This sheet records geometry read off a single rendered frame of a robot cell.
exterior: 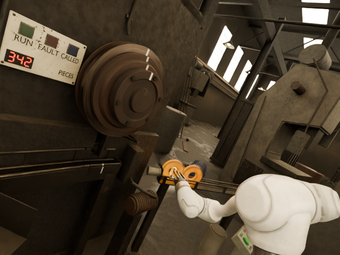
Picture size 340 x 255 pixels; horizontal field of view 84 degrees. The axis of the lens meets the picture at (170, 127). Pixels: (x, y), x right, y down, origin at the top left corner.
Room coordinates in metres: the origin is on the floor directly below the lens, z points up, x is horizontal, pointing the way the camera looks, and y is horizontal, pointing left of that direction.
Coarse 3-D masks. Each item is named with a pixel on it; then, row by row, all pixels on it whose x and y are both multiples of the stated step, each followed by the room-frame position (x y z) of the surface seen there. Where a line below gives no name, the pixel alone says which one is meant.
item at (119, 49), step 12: (108, 48) 0.82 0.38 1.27; (120, 48) 0.81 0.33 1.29; (132, 48) 0.85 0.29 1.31; (144, 48) 0.90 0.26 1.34; (96, 60) 0.75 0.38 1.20; (108, 60) 0.79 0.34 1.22; (156, 60) 0.98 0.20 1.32; (84, 72) 0.77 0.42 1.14; (96, 72) 0.76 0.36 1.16; (84, 84) 0.74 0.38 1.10; (84, 96) 0.75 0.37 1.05; (84, 108) 0.76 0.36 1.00; (96, 120) 0.82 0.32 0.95; (108, 132) 0.89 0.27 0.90; (132, 132) 1.01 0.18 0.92
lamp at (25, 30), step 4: (24, 24) 0.65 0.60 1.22; (20, 28) 0.65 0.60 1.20; (24, 28) 0.65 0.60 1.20; (28, 28) 0.66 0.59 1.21; (32, 28) 0.67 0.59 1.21; (20, 32) 0.65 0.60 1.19; (24, 32) 0.66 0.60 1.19; (28, 32) 0.66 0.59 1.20; (32, 32) 0.67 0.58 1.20; (28, 36) 0.67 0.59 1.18
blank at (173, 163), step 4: (168, 160) 1.24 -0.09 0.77; (172, 160) 1.23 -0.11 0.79; (176, 160) 1.24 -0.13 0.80; (164, 164) 1.22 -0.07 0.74; (168, 164) 1.21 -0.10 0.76; (172, 164) 1.22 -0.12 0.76; (176, 164) 1.23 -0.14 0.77; (180, 164) 1.24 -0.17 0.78; (164, 168) 1.21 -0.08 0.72; (168, 168) 1.22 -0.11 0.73; (180, 168) 1.24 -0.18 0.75; (164, 172) 1.21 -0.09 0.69; (168, 172) 1.22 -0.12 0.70
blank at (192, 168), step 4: (184, 168) 1.28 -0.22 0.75; (188, 168) 1.26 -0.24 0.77; (192, 168) 1.27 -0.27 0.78; (196, 168) 1.28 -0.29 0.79; (184, 172) 1.26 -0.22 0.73; (188, 172) 1.27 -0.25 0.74; (192, 172) 1.28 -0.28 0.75; (196, 172) 1.29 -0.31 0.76; (200, 172) 1.30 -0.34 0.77; (196, 176) 1.29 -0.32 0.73; (200, 176) 1.30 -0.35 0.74; (196, 180) 1.30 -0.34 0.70
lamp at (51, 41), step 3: (48, 36) 0.71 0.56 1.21; (51, 36) 0.72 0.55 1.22; (48, 39) 0.71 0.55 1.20; (51, 39) 0.72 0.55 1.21; (54, 39) 0.73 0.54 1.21; (57, 39) 0.74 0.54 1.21; (48, 42) 0.72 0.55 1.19; (51, 42) 0.72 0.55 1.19; (54, 42) 0.73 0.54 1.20; (51, 45) 0.73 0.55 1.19; (54, 45) 0.73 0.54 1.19
